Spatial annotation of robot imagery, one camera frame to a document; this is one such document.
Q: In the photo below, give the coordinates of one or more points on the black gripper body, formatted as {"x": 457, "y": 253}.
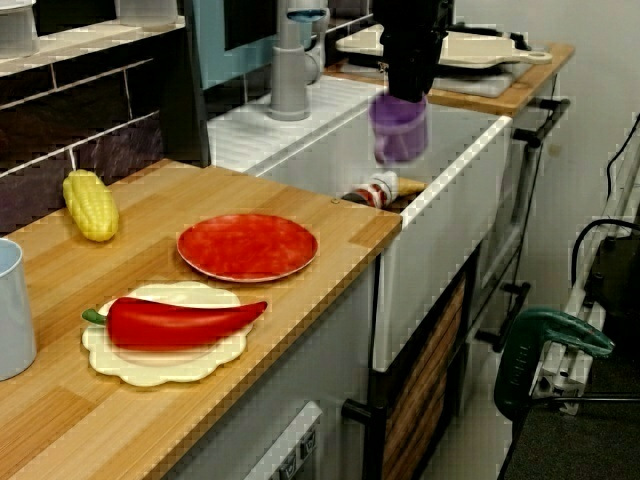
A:
{"x": 412, "y": 52}

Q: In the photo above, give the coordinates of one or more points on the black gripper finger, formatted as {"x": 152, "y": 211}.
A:
{"x": 419, "y": 89}
{"x": 399, "y": 89}

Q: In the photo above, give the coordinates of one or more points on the purple plastic mug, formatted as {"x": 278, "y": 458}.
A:
{"x": 400, "y": 135}

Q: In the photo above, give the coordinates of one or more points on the red toy chili pepper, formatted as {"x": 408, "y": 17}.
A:
{"x": 175, "y": 325}

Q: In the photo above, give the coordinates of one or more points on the white tray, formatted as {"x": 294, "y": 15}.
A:
{"x": 475, "y": 85}

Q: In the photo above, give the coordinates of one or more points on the cream cutting board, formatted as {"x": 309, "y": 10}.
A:
{"x": 480, "y": 50}

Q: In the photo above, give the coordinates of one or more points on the toy ice cream cone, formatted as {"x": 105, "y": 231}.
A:
{"x": 411, "y": 186}

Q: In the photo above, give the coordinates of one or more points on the red tomato can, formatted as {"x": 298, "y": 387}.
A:
{"x": 372, "y": 192}

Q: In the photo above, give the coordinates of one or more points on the grey toy faucet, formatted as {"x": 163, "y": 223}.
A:
{"x": 287, "y": 85}

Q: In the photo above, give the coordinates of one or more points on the white toy sink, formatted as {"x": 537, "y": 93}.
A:
{"x": 440, "y": 225}

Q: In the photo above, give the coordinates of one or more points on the black upright kitchen panel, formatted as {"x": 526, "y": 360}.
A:
{"x": 185, "y": 125}

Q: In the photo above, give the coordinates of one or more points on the red round plate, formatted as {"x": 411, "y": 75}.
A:
{"x": 245, "y": 250}

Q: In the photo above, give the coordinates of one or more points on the white toy kitchen cabinet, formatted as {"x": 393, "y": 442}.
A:
{"x": 340, "y": 340}

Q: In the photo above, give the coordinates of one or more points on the white pot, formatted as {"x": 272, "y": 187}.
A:
{"x": 147, "y": 12}

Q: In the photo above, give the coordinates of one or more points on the black device box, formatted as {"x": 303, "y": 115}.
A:
{"x": 620, "y": 280}

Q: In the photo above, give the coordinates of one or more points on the wooden crate front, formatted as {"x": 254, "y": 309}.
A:
{"x": 425, "y": 380}

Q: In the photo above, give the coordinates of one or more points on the yellow toy corn cob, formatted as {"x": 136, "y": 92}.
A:
{"x": 90, "y": 210}

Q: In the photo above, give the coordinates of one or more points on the grey toy dishwasher front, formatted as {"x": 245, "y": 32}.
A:
{"x": 290, "y": 450}

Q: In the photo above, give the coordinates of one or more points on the cream scalloped plate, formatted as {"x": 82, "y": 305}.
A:
{"x": 150, "y": 372}

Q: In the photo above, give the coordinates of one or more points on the white container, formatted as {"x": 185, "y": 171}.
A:
{"x": 17, "y": 25}

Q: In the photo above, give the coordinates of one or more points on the light blue plastic tumbler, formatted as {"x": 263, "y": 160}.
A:
{"x": 12, "y": 320}

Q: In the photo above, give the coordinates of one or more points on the white aluminium frame rail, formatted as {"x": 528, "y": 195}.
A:
{"x": 560, "y": 370}

